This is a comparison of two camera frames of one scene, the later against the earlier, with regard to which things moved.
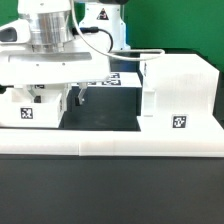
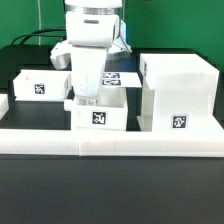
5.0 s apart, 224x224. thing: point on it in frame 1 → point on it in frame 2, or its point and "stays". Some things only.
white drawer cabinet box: (179, 95) stays
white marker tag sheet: (115, 80) stays
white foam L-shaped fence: (110, 142) stays
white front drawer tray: (18, 108) → (107, 112)
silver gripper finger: (83, 86) → (92, 101)
